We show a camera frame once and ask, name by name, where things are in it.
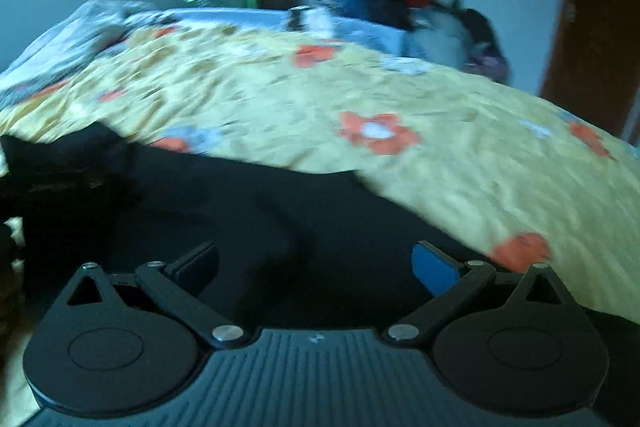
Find white quilt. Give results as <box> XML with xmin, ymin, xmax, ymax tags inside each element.
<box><xmin>0</xmin><ymin>0</ymin><xmax>157</xmax><ymax>78</ymax></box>

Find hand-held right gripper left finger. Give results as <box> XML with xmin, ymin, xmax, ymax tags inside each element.
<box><xmin>66</xmin><ymin>241</ymin><xmax>246</xmax><ymax>349</ymax></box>

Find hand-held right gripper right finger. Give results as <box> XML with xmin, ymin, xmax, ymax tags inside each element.
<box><xmin>387</xmin><ymin>241</ymin><xmax>572</xmax><ymax>349</ymax></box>

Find white crumpled cloth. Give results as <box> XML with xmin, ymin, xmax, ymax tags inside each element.
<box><xmin>287</xmin><ymin>5</ymin><xmax>335</xmax><ymax>38</ymax></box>

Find brown wooden door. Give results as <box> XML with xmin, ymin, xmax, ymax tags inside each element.
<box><xmin>539</xmin><ymin>0</ymin><xmax>640</xmax><ymax>138</ymax></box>

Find yellow floral bedsheet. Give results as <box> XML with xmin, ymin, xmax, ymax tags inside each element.
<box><xmin>0</xmin><ymin>23</ymin><xmax>640</xmax><ymax>324</ymax></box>

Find purple bag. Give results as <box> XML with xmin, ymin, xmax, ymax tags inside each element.
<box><xmin>467</xmin><ymin>51</ymin><xmax>512</xmax><ymax>84</ymax></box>

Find black pants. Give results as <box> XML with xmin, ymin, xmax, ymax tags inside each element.
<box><xmin>0</xmin><ymin>122</ymin><xmax>506</xmax><ymax>341</ymax></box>

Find light blue mattress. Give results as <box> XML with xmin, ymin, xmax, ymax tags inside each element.
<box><xmin>149</xmin><ymin>6</ymin><xmax>407</xmax><ymax>58</ymax></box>

